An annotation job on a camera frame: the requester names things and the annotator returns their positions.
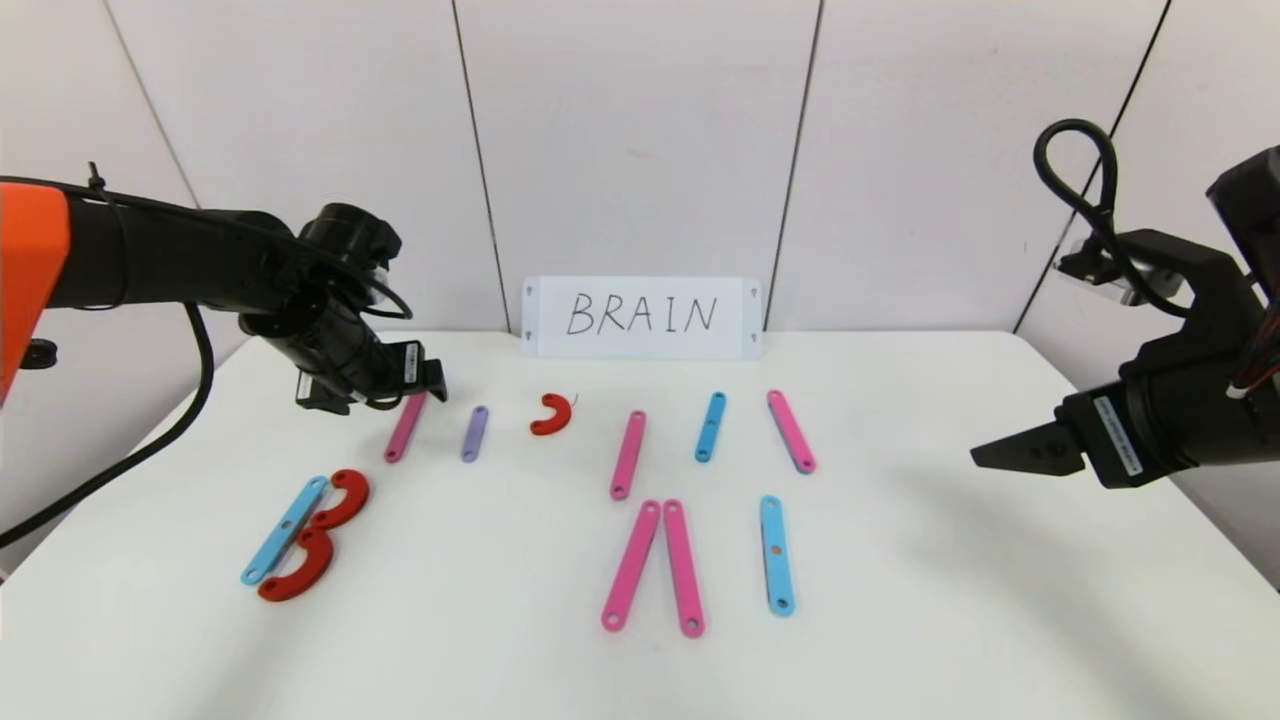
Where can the large red arc piece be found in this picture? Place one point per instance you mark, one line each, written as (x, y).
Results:
(355, 497)
(305, 577)

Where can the small red arc piece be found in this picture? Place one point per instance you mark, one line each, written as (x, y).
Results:
(563, 415)

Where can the blue bar with orange hole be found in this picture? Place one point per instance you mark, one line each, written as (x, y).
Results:
(776, 575)

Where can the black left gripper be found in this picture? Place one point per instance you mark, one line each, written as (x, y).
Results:
(409, 366)

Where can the short purple flat bar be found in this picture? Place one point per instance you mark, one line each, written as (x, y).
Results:
(475, 434)

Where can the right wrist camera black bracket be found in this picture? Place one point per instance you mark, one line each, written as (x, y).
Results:
(1170, 250)

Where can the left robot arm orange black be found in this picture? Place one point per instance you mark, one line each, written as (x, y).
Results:
(150, 260)

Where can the pink bar with holes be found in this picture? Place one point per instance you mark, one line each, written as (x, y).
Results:
(631, 565)
(402, 435)
(683, 568)
(790, 431)
(628, 455)

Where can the short blue flat bar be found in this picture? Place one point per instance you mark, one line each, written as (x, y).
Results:
(710, 427)

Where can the long light blue flat bar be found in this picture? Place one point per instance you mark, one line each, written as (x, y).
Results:
(287, 529)

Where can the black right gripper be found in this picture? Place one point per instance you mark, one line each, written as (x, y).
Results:
(1116, 437)

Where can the white sign reading BRAIN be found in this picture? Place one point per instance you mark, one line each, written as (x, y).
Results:
(600, 345)

